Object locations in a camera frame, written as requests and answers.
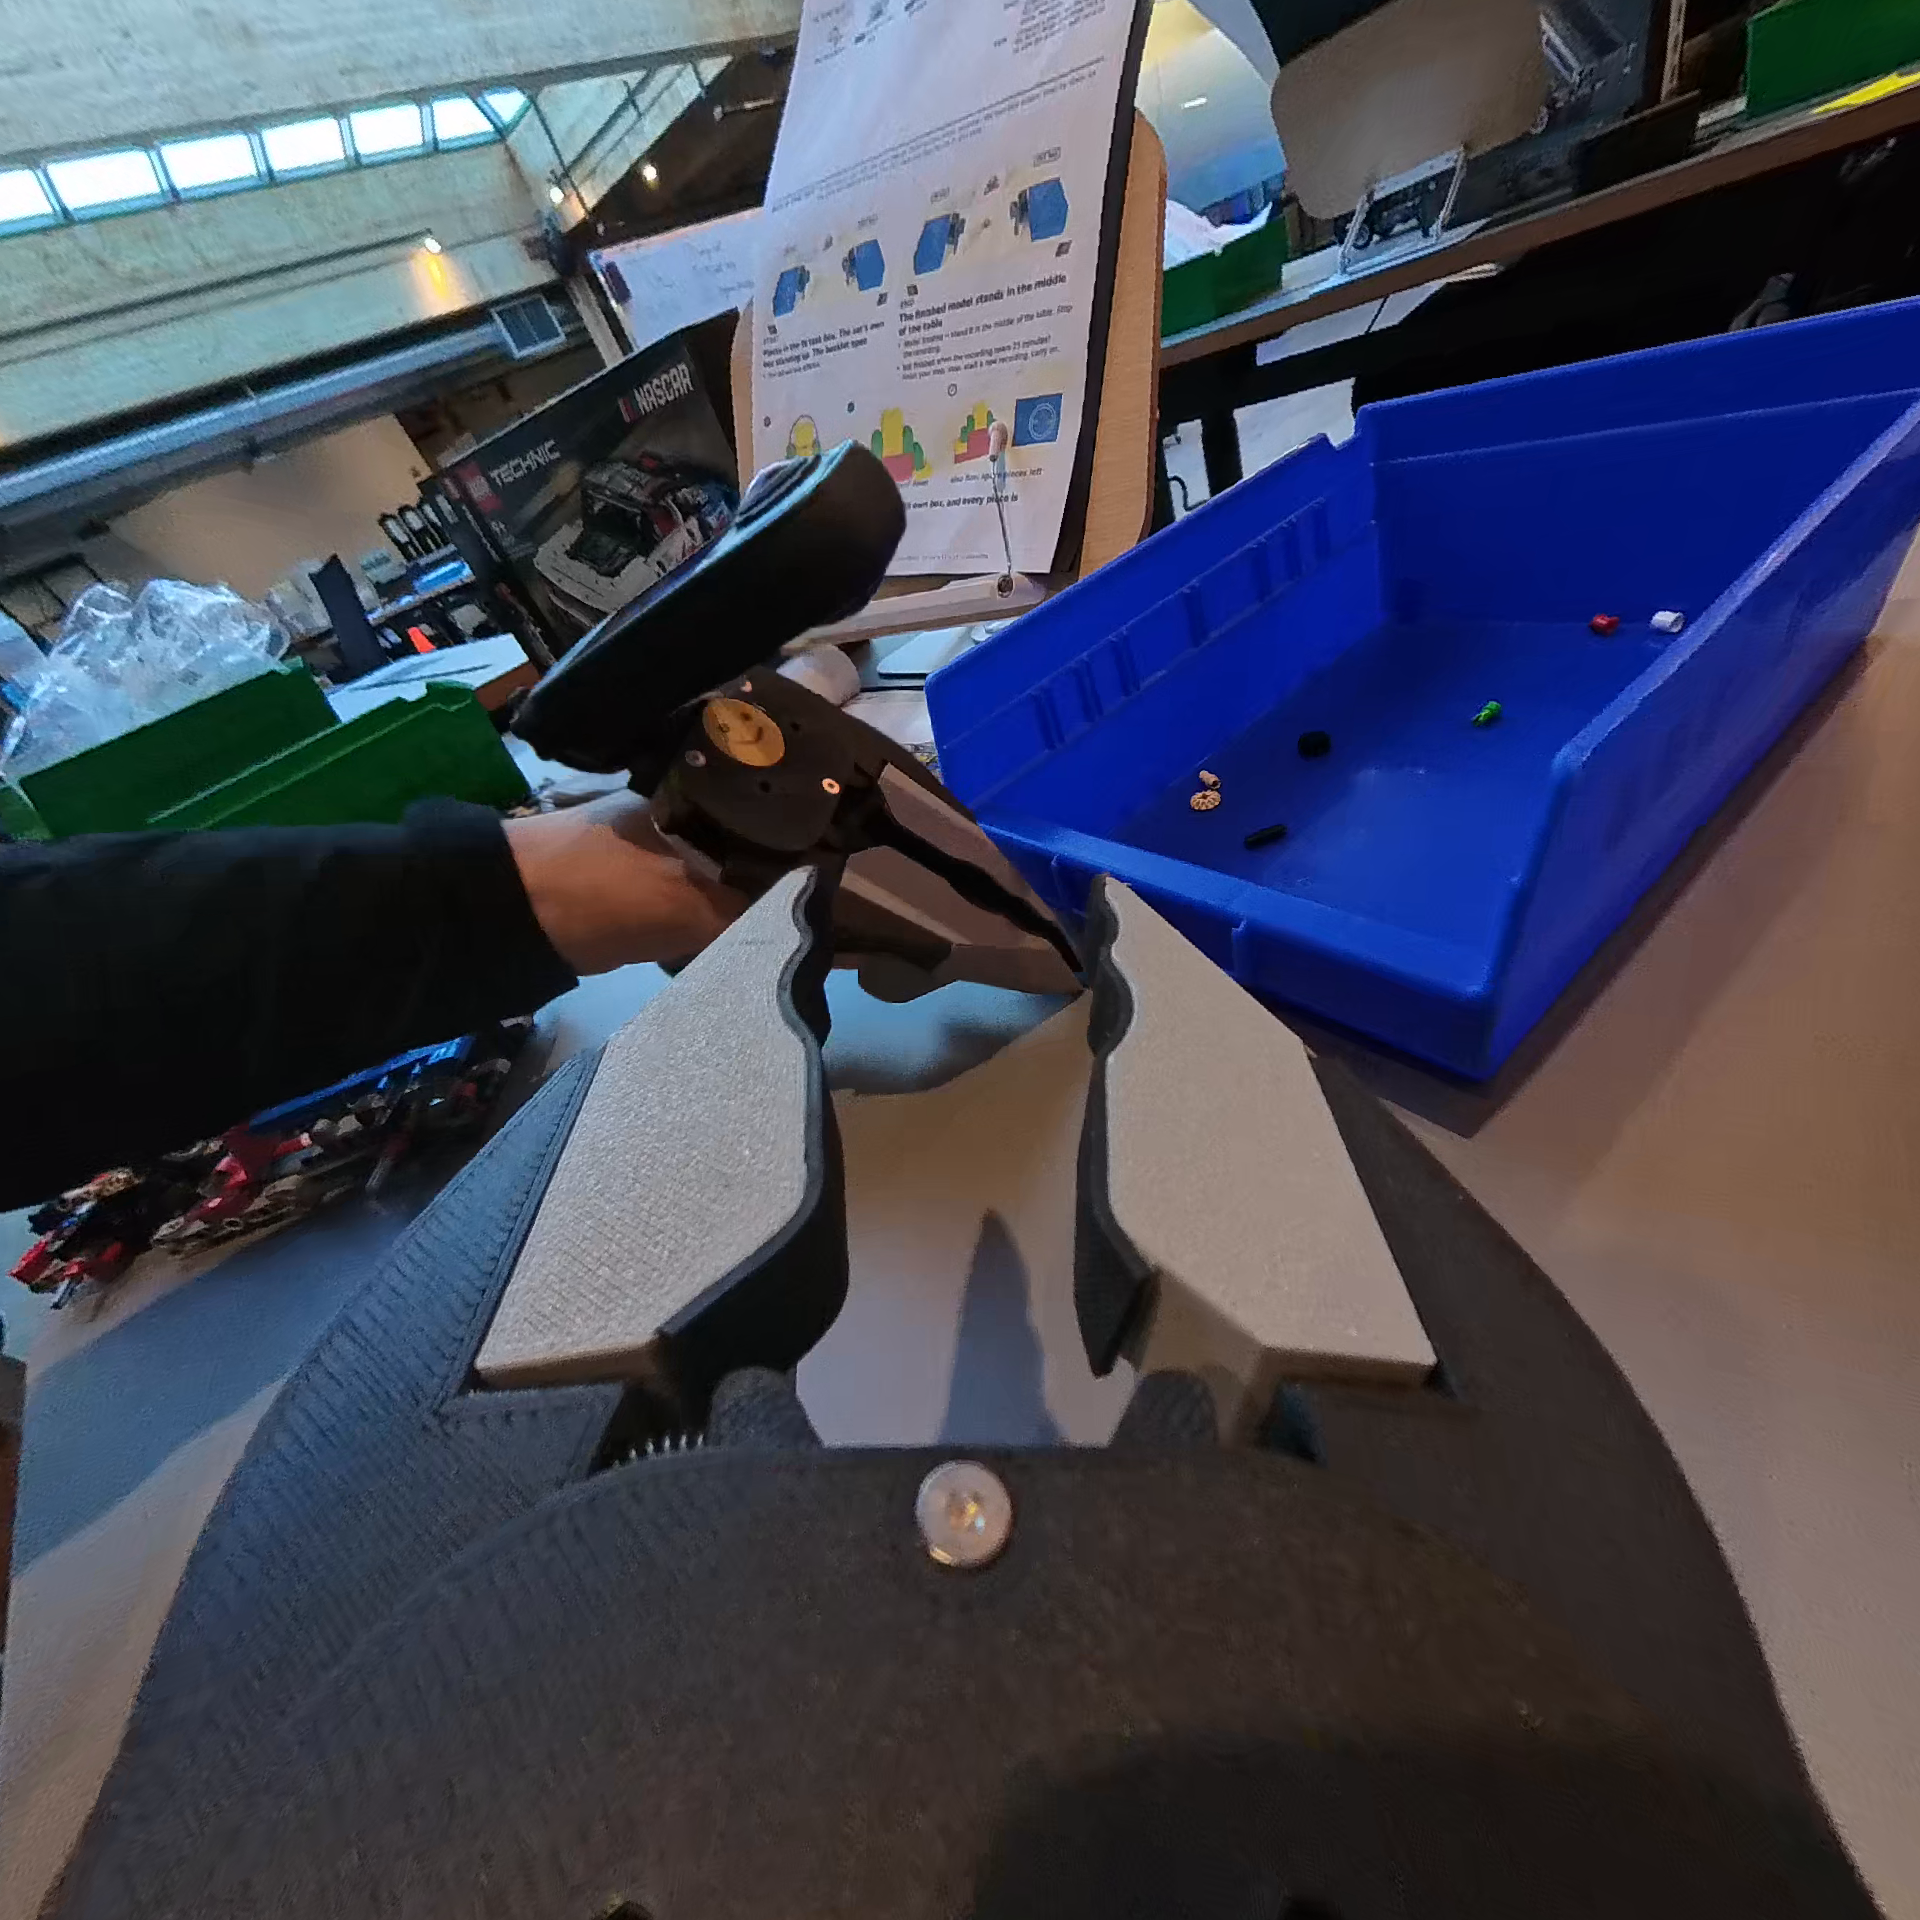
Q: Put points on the blue storage bin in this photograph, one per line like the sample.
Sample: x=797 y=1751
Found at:
x=1350 y=974

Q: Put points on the grey desk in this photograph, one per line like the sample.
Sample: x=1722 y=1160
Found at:
x=1725 y=1126

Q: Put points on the person's left forearm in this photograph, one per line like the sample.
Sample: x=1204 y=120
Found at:
x=224 y=974

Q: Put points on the white board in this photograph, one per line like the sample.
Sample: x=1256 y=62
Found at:
x=676 y=277

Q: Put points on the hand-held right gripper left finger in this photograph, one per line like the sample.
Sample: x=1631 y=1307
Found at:
x=662 y=1171

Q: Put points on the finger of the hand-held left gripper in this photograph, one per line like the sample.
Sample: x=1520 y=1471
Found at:
x=914 y=961
x=960 y=870

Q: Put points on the toy brick car model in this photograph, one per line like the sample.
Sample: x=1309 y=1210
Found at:
x=241 y=1185

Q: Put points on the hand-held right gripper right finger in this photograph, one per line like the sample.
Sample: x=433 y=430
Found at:
x=1261 y=1200

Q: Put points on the wooden side table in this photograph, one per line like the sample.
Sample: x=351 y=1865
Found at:
x=452 y=662

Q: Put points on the black toy car set box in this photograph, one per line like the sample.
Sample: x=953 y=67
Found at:
x=630 y=435

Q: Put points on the person's left hand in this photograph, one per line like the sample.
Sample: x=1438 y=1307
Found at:
x=615 y=885

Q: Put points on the dark wooden workbench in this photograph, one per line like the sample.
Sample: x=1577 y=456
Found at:
x=1576 y=210

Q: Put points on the green storage bin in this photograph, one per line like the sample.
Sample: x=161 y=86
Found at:
x=182 y=734
x=1829 y=54
x=1224 y=277
x=376 y=765

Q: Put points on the row of skylight windows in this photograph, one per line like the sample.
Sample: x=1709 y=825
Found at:
x=224 y=159

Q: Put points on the wooden stand with instruction sheet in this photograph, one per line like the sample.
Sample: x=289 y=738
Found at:
x=930 y=181

